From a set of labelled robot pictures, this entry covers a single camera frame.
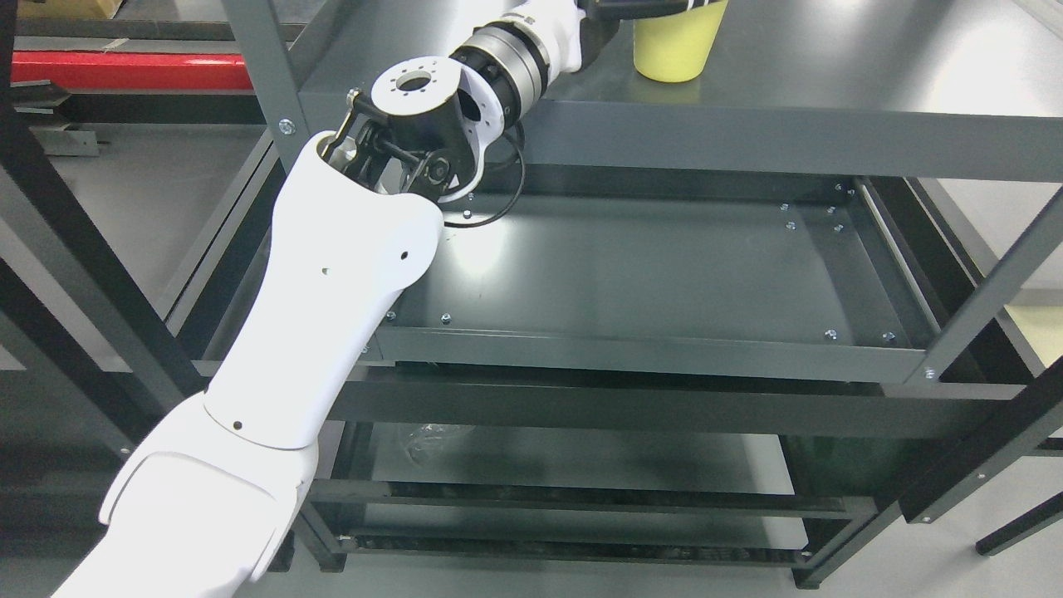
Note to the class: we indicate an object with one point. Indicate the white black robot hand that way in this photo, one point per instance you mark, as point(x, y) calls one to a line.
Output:
point(594, 25)

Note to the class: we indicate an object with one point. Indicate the yellow plastic cup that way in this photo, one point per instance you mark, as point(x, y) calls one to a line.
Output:
point(674, 49)

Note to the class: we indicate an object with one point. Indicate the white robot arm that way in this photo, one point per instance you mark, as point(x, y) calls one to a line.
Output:
point(205, 501)

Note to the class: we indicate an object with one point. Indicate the dark metal shelf rack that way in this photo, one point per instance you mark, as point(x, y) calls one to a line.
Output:
point(744, 320)

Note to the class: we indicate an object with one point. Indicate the red metal beam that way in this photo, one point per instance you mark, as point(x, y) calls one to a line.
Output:
point(138, 71)

